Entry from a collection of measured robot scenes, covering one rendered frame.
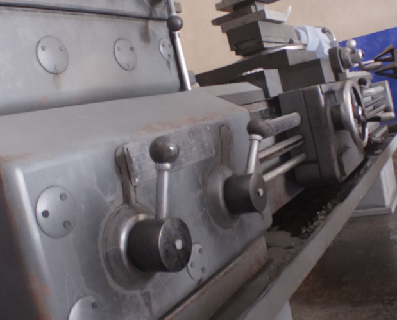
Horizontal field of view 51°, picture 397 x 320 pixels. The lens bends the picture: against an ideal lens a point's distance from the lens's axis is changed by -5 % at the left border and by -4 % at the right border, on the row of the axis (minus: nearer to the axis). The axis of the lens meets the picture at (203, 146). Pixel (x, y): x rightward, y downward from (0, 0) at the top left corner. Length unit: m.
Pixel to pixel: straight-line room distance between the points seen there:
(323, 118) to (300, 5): 4.65
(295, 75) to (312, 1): 4.51
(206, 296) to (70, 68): 0.48
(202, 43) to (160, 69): 5.62
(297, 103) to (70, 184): 0.93
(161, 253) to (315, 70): 0.96
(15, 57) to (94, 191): 0.23
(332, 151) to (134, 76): 0.70
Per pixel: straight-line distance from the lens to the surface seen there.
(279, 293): 0.85
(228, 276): 0.92
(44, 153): 0.45
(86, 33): 0.72
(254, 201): 0.64
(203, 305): 0.85
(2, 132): 0.49
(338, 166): 1.31
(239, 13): 1.43
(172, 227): 0.48
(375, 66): 1.48
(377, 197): 2.70
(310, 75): 1.33
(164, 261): 0.46
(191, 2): 6.61
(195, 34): 6.52
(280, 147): 1.13
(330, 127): 1.30
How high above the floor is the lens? 0.78
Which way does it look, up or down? 3 degrees down
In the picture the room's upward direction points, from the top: 13 degrees counter-clockwise
